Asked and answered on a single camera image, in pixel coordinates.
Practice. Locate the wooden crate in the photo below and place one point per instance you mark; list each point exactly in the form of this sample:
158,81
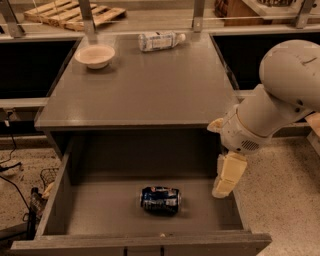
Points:
237,13

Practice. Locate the clear plastic water bottle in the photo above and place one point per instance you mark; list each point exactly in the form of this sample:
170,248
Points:
154,41

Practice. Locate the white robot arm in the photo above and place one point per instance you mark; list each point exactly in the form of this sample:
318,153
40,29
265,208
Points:
289,90

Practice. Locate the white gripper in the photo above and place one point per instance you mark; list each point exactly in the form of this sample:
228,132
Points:
237,132

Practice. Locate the grey open drawer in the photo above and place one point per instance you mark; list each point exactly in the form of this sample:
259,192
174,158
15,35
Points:
94,207

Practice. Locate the grey cabinet counter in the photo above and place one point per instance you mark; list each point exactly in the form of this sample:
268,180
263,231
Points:
184,86

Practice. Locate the white ceramic bowl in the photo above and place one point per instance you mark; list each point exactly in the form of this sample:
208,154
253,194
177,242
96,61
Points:
95,56

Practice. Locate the blue pepsi can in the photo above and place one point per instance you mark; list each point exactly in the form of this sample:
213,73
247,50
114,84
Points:
160,199

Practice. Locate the black wire basket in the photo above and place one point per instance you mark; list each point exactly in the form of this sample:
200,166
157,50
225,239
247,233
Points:
48,176

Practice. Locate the wooden pallet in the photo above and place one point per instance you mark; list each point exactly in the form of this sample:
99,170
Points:
66,14

